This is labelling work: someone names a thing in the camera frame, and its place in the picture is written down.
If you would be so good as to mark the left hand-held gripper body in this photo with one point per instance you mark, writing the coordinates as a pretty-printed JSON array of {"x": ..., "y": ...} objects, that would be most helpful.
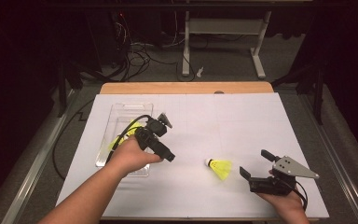
[{"x": 152, "y": 137}]

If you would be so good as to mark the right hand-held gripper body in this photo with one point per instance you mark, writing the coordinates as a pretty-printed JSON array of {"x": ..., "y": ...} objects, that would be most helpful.
[{"x": 273, "y": 185}]

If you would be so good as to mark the clear plastic container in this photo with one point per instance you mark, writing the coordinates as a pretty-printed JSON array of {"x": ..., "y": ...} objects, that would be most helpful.
[{"x": 127, "y": 109}]

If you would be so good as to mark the person's right hand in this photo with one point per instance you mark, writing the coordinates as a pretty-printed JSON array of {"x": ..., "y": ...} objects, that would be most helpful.
[{"x": 287, "y": 203}]

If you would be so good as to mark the person's left hand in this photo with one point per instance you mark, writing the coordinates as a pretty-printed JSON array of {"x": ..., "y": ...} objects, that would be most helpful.
[{"x": 130, "y": 160}]

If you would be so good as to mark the white table cover sheet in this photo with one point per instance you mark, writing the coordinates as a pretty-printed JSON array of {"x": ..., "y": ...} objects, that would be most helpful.
[{"x": 230, "y": 124}]

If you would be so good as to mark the black metal stand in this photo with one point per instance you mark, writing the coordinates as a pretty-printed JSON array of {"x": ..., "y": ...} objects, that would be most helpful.
[
  {"x": 318, "y": 99},
  {"x": 62, "y": 93}
]

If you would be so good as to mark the small white floor object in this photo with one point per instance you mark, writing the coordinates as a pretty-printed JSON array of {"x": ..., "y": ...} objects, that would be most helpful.
[{"x": 199, "y": 72}]

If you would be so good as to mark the aluminium floor rail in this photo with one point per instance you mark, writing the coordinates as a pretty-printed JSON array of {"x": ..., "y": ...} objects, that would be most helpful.
[
  {"x": 34, "y": 168},
  {"x": 332, "y": 155}
]

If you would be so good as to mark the white metal stand frame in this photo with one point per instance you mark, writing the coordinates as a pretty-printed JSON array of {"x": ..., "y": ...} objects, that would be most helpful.
[{"x": 223, "y": 26}]

